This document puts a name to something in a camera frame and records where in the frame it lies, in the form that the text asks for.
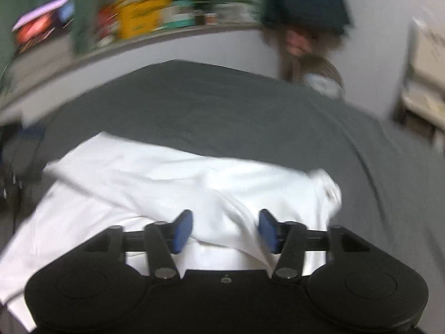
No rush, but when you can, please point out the red snack packet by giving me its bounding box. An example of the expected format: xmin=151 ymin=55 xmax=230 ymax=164
xmin=95 ymin=3 xmax=120 ymax=42

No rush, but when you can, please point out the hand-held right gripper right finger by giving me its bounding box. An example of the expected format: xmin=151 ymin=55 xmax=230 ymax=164
xmin=259 ymin=210 xmax=370 ymax=281

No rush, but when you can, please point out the white shirt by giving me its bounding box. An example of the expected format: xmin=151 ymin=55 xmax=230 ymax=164
xmin=0 ymin=131 xmax=343 ymax=334

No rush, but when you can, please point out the grey bed sheet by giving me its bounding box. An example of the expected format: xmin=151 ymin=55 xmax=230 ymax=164
xmin=0 ymin=59 xmax=445 ymax=334

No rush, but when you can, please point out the grey laptop stand box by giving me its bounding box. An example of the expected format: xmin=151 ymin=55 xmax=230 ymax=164
xmin=7 ymin=38 xmax=75 ymax=87

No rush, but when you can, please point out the open laptop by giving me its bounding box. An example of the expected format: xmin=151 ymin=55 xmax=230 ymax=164
xmin=12 ymin=0 xmax=75 ymax=54

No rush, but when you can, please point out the cream chair with dark legs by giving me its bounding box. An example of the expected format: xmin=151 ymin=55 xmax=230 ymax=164
xmin=393 ymin=17 xmax=445 ymax=143

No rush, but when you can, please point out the clear plastic storage box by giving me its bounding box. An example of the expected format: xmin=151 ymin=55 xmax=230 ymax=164
xmin=214 ymin=2 xmax=259 ymax=25

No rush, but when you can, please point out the pink cloth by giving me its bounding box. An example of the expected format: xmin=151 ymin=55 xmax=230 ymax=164
xmin=285 ymin=30 xmax=313 ymax=56

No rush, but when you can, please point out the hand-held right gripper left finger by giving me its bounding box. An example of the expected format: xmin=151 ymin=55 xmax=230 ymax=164
xmin=81 ymin=210 xmax=193 ymax=281

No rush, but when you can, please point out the teal and white box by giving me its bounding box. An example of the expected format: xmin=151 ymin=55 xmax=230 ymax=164
xmin=163 ymin=0 xmax=197 ymax=28

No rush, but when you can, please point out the white plastic bag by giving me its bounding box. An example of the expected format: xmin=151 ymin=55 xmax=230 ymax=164
xmin=306 ymin=73 xmax=339 ymax=96

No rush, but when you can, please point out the yellow box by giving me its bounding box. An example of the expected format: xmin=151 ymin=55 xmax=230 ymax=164
xmin=116 ymin=0 xmax=172 ymax=40

